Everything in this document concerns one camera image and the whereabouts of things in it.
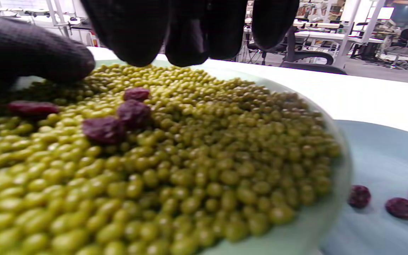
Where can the person's right hand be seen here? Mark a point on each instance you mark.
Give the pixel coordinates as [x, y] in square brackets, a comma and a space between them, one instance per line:
[136, 32]

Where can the teal plate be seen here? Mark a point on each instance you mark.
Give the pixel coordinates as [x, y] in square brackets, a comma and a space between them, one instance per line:
[384, 159]

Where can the person's left hand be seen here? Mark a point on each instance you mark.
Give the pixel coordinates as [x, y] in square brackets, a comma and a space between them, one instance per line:
[23, 53]

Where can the light green plate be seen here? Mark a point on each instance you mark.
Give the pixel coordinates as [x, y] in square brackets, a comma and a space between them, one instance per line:
[306, 230]

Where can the single dark red cranberry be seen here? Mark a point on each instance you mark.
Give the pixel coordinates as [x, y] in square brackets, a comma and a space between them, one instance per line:
[402, 208]
[359, 196]

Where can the white desk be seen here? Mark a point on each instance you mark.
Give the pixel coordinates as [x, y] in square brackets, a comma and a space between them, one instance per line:
[335, 36]

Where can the pile of green beans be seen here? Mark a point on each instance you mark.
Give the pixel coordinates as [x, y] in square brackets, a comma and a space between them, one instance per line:
[207, 159]

